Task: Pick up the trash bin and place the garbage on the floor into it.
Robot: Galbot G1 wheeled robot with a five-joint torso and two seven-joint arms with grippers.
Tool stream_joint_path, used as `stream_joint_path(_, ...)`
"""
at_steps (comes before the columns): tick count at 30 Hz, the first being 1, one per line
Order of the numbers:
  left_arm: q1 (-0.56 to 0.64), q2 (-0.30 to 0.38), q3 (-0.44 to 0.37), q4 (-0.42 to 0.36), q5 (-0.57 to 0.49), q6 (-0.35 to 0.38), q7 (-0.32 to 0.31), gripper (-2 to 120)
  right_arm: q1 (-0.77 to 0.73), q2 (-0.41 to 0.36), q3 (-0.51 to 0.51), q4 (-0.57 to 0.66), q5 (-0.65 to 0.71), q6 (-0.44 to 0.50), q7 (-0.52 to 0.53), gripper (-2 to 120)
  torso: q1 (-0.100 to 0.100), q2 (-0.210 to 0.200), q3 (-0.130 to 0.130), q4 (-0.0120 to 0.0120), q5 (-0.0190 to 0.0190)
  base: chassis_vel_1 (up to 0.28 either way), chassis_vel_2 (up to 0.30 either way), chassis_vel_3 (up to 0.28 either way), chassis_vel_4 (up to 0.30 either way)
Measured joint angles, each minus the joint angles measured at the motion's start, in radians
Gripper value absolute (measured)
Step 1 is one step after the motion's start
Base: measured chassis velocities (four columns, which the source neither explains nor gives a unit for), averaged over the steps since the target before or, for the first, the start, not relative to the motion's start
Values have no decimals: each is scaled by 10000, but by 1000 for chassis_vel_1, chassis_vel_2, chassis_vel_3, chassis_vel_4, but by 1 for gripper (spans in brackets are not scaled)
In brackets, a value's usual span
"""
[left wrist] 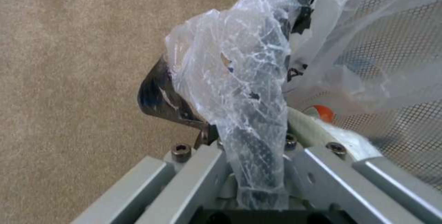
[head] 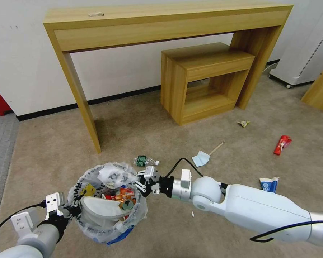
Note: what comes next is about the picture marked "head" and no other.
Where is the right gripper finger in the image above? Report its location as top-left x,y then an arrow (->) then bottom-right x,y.
136,169 -> 153,184
132,181 -> 154,199

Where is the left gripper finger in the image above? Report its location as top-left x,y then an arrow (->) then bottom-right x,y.
65,214 -> 83,225
60,191 -> 81,214

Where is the clear printed bin liner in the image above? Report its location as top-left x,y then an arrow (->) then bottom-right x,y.
67,161 -> 148,246

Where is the blue trash bin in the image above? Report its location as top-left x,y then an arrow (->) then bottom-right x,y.
75,172 -> 148,246

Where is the green label plastic bottle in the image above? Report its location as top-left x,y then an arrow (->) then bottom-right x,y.
132,155 -> 160,167

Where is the red snack wrapper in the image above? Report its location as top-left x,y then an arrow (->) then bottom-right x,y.
116,187 -> 137,202

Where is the blue face mask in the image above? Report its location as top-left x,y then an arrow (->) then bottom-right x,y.
191,150 -> 211,168

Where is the thin wooden stick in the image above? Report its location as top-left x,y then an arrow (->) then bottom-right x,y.
208,140 -> 225,156

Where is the small wooden side cabinet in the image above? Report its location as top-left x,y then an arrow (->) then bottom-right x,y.
160,42 -> 257,126

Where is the white blue milk carton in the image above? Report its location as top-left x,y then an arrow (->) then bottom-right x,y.
259,176 -> 281,194

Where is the red plastic wrapper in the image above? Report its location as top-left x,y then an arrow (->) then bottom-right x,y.
273,135 -> 293,156

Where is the long wooden console table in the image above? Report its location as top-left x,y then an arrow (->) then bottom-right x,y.
43,4 -> 294,154

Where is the wooden furniture panel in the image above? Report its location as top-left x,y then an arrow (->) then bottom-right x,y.
300,61 -> 323,112

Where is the white wheeled appliance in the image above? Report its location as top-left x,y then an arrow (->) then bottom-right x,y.
268,0 -> 323,89

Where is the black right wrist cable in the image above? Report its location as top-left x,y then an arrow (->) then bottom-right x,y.
165,158 -> 205,180

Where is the black right forearm cable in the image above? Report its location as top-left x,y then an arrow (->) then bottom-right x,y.
249,220 -> 323,242

